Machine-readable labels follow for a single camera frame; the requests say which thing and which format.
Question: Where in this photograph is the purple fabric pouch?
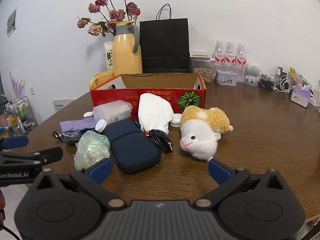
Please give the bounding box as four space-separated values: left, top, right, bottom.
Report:
59 119 98 133

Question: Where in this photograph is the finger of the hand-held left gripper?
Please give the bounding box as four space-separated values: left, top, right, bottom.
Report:
0 136 29 151
0 147 63 167

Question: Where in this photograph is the purple feather wall decal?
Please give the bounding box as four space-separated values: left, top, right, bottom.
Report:
9 71 26 98

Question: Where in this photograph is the yellow thermos jug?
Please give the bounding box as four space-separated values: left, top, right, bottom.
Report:
112 21 143 76

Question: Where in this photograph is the plush sheep toy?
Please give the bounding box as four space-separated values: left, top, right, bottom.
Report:
179 106 234 162

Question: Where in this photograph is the white tissue box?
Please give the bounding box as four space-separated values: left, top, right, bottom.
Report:
291 85 313 108

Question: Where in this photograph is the clear plastic box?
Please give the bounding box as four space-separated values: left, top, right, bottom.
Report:
93 100 133 125

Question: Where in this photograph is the metal rolling cart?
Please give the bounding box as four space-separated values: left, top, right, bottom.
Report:
0 95 38 137

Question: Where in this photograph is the white milk carton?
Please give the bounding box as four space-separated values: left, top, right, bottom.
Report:
104 41 115 72

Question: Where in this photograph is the white metal tin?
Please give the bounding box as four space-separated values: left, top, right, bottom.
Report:
215 70 238 87

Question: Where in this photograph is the yellow mug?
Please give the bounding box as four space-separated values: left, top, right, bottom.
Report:
89 71 115 90

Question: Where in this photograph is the navy zip pouch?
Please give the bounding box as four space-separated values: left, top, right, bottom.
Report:
100 119 162 175

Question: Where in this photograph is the white cloth bag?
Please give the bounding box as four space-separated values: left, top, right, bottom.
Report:
138 93 175 133

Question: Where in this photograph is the black cable tangle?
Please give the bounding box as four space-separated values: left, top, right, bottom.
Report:
257 74 275 92

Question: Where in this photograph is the wall poster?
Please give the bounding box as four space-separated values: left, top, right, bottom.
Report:
6 6 18 38

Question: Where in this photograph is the white robot figure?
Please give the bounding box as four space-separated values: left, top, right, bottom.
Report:
244 62 262 87

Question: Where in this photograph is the red cardboard box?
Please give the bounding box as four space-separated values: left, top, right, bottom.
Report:
90 73 207 114

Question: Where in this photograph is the thin black cable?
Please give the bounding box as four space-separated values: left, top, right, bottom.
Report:
0 224 21 240

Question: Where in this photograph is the red artificial rose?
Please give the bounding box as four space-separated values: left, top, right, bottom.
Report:
130 104 140 122

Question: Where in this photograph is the black braided cable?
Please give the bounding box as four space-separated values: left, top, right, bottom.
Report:
52 130 87 144

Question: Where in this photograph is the black USB cable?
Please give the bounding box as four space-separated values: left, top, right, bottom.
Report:
149 129 174 154

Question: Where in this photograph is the thin white cable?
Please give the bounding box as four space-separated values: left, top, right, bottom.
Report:
314 80 320 113

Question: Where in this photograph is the black paper bag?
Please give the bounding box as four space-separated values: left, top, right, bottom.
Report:
139 4 190 74

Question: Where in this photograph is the clear nut container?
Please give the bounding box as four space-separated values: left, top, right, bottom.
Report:
191 57 215 83

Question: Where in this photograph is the dried rose bouquet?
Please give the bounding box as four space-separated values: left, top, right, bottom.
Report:
77 0 141 37

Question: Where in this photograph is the large white jar lid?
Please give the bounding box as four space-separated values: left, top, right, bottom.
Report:
169 114 182 128

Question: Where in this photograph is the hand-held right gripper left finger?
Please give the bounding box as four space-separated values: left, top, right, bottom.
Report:
32 158 127 210

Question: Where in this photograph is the iridescent plastic wrap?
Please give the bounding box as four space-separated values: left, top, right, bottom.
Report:
74 131 110 170

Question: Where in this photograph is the small black charger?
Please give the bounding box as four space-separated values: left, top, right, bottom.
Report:
276 66 288 80

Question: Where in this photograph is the yellow green snack packet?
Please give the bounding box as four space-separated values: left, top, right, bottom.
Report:
289 67 312 88

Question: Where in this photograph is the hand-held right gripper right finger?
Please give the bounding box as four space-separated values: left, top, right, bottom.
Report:
194 158 288 210

